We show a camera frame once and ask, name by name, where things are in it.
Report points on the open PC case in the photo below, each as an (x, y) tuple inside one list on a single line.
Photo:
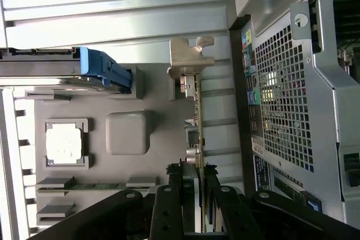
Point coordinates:
[(323, 82)]

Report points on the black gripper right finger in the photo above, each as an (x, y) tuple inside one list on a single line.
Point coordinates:
[(233, 214)]

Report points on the silver hard disk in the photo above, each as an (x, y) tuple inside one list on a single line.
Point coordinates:
[(42, 68)]

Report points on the silver CPU chip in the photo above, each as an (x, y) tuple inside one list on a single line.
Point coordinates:
[(63, 145)]

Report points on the green RAM stick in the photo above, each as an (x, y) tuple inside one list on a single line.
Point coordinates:
[(95, 186)]

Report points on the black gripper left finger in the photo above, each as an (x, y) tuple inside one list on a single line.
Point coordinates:
[(166, 212)]

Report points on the grey parts rack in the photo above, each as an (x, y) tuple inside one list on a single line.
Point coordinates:
[(126, 167)]

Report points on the blue case latch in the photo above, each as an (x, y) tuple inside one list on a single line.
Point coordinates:
[(313, 204)]

